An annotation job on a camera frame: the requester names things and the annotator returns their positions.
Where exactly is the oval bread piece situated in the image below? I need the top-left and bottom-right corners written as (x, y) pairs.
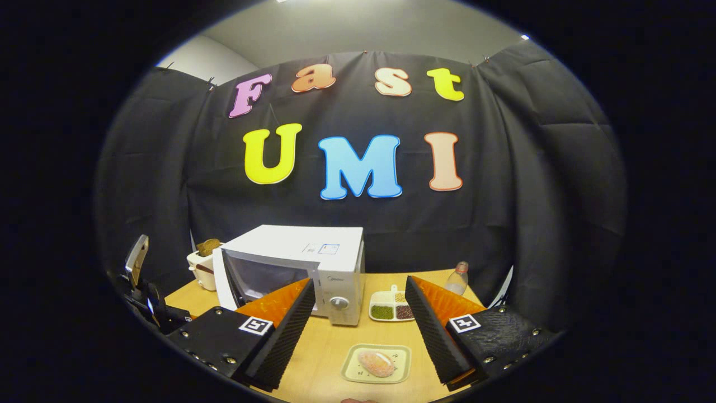
top-left (358, 350), bottom-right (395, 378)

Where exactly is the white divided dish of beans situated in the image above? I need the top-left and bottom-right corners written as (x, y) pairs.
top-left (369, 284), bottom-right (416, 322)

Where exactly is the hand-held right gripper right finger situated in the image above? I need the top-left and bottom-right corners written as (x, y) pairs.
top-left (404, 275), bottom-right (560, 392)

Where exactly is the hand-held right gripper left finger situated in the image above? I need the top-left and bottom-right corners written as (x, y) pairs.
top-left (167, 278), bottom-right (317, 392)

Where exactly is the pale green square plate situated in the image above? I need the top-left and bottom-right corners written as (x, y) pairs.
top-left (341, 343), bottom-right (412, 385)

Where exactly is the white microwave oven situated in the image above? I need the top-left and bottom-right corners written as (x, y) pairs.
top-left (213, 225), bottom-right (366, 327)

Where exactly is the black backdrop cloth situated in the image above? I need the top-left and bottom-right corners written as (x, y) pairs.
top-left (95, 42), bottom-right (627, 336)

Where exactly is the white toaster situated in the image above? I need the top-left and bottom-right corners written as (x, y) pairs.
top-left (186, 249), bottom-right (224, 292)

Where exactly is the clear plastic bottle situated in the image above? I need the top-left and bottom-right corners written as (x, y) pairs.
top-left (445, 261), bottom-right (469, 296)

